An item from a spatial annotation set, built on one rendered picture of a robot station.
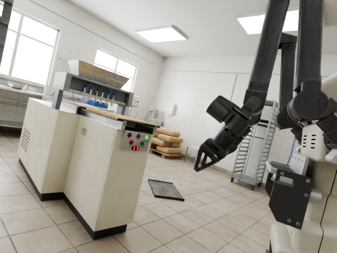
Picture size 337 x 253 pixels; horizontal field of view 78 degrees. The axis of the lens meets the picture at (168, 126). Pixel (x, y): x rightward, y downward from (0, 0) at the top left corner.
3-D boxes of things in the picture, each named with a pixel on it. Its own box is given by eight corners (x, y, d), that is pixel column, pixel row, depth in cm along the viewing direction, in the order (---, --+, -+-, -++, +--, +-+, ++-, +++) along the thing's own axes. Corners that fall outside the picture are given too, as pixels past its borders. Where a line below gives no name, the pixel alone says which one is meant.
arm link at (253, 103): (263, 101, 56) (262, 106, 64) (229, 77, 60) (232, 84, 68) (234, 135, 59) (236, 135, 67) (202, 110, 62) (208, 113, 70)
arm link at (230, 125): (252, 120, 59) (252, 122, 64) (232, 106, 61) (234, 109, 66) (235, 139, 60) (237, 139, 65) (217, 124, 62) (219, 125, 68)
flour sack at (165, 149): (167, 154, 531) (168, 148, 530) (154, 149, 555) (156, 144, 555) (181, 154, 590) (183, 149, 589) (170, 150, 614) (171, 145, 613)
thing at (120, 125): (45, 101, 287) (46, 96, 287) (47, 101, 289) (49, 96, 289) (121, 130, 145) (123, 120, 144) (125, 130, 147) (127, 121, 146)
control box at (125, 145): (118, 148, 151) (123, 129, 150) (144, 150, 167) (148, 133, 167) (121, 149, 148) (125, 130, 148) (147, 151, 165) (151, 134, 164)
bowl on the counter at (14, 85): (8, 87, 368) (9, 80, 368) (3, 86, 389) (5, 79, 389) (29, 92, 393) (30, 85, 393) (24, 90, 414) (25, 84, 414)
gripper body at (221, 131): (204, 142, 61) (220, 123, 60) (210, 142, 71) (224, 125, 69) (221, 157, 59) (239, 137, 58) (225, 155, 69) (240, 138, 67)
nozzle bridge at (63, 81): (47, 106, 206) (55, 72, 204) (113, 118, 256) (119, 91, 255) (58, 110, 182) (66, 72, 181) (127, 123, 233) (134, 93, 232)
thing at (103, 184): (60, 200, 199) (80, 108, 196) (94, 197, 223) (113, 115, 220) (91, 243, 149) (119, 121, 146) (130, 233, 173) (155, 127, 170)
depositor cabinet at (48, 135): (15, 159, 276) (28, 97, 273) (71, 161, 327) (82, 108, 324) (37, 203, 185) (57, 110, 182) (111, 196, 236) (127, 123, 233)
